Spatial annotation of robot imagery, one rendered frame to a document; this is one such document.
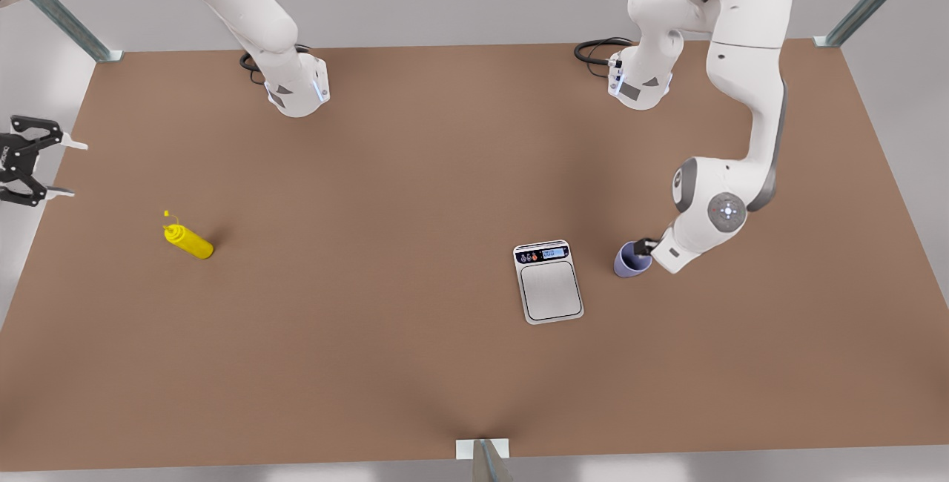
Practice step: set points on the silver digital kitchen scale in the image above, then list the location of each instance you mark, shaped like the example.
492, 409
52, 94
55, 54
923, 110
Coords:
549, 283

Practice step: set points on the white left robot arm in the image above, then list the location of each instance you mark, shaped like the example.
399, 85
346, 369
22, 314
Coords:
745, 44

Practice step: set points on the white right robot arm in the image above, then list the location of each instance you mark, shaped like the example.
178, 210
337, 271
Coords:
252, 11

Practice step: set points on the yellow sauce squeeze bottle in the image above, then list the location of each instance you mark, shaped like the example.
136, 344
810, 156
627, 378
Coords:
191, 242

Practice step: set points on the blue-purple cup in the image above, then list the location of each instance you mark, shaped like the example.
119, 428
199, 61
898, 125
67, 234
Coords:
630, 262

